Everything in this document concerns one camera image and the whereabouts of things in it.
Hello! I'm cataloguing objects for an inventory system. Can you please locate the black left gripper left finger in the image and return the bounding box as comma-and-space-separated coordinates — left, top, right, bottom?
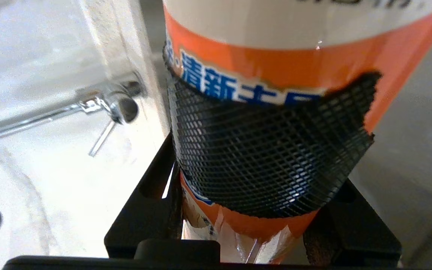
104, 133, 183, 259

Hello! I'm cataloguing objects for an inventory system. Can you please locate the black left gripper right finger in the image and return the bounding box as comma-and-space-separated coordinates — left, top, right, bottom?
304, 180, 402, 263

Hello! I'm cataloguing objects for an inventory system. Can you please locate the chrome faucet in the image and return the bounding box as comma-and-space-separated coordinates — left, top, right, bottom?
0, 71, 145, 236

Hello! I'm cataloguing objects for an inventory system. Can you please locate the orange white dish soap bottle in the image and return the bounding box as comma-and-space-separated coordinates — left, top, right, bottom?
162, 0, 432, 265

